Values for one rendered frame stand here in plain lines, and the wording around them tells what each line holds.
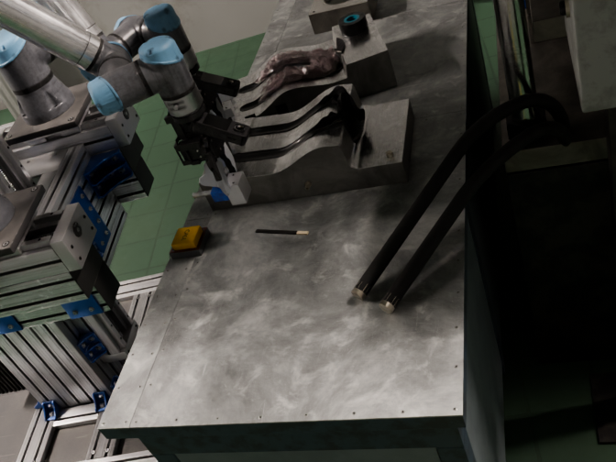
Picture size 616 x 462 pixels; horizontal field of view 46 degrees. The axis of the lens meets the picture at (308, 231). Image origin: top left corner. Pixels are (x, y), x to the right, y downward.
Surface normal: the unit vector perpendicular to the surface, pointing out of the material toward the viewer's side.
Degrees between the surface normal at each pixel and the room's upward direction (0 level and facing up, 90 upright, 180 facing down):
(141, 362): 0
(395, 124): 0
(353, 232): 0
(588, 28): 90
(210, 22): 90
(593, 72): 90
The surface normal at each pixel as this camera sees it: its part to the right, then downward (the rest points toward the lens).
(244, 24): -0.03, 0.65
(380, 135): -0.31, -0.72
